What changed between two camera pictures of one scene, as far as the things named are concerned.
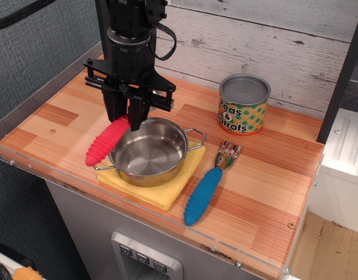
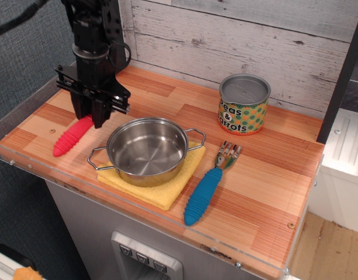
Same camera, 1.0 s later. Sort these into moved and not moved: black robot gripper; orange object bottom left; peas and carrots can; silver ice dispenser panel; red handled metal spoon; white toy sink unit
Moved: black robot gripper; red handled metal spoon
Not moved: silver ice dispenser panel; peas and carrots can; orange object bottom left; white toy sink unit
